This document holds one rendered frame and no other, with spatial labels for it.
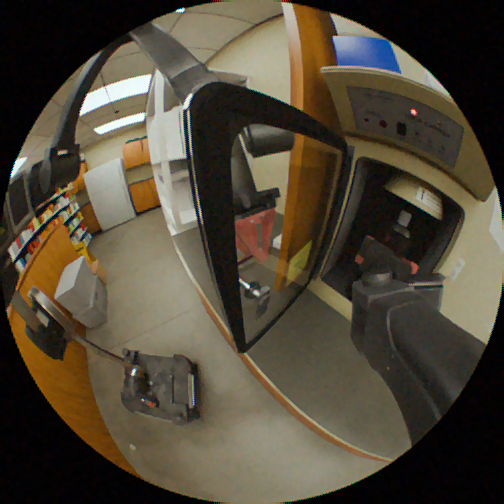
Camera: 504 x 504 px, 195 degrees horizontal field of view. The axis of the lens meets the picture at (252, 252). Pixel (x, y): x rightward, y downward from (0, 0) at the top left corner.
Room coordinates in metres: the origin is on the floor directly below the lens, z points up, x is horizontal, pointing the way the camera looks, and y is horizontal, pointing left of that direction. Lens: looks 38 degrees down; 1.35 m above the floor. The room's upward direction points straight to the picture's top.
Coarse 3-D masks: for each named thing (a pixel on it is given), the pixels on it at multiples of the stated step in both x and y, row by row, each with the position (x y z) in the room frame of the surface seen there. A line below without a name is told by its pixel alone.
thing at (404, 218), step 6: (402, 210) 0.22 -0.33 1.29; (402, 216) 0.21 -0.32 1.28; (408, 216) 0.20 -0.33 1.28; (384, 222) 0.23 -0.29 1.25; (390, 222) 0.21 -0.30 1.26; (396, 222) 0.21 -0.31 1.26; (402, 222) 0.20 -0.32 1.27; (408, 222) 0.20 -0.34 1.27; (396, 228) 0.19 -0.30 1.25; (402, 228) 0.19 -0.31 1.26; (408, 228) 0.19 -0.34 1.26; (402, 234) 0.18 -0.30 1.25; (408, 234) 0.17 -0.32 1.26; (414, 234) 0.17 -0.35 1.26
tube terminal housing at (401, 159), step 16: (400, 48) 0.19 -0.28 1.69; (400, 64) 0.21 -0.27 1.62; (416, 64) 0.17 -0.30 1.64; (352, 144) 0.29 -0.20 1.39; (368, 144) 0.27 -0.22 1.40; (384, 144) 0.24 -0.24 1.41; (368, 160) 0.33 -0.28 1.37; (384, 160) 0.24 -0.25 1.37; (400, 160) 0.21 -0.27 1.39; (416, 160) 0.19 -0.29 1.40; (352, 176) 0.29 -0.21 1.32; (416, 176) 0.19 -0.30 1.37; (432, 176) 0.16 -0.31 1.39; (448, 176) 0.13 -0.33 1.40; (448, 192) 0.13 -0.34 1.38; (464, 192) 0.10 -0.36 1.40; (464, 208) 0.09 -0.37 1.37; (464, 224) 0.08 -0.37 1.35; (464, 240) 0.07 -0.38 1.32; (448, 256) 0.08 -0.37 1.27; (320, 272) 0.29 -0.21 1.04; (432, 272) 0.10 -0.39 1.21; (448, 272) 0.06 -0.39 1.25; (320, 288) 0.27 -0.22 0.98; (336, 304) 0.21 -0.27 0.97
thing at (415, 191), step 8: (392, 176) 0.27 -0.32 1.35; (400, 176) 0.24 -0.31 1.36; (408, 176) 0.22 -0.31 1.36; (392, 184) 0.25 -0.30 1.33; (400, 184) 0.23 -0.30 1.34; (408, 184) 0.21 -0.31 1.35; (416, 184) 0.20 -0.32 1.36; (424, 184) 0.18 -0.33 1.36; (392, 192) 0.24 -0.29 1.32; (400, 192) 0.22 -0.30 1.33; (408, 192) 0.20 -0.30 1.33; (416, 192) 0.19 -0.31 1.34; (424, 192) 0.18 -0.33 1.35; (432, 192) 0.17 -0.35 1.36; (440, 192) 0.16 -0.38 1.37; (408, 200) 0.19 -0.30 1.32; (416, 200) 0.18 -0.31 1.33; (424, 200) 0.17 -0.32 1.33; (432, 200) 0.16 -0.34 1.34; (440, 200) 0.16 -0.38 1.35; (424, 208) 0.16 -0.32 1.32; (432, 208) 0.15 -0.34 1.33; (440, 208) 0.15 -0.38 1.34; (440, 216) 0.14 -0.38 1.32
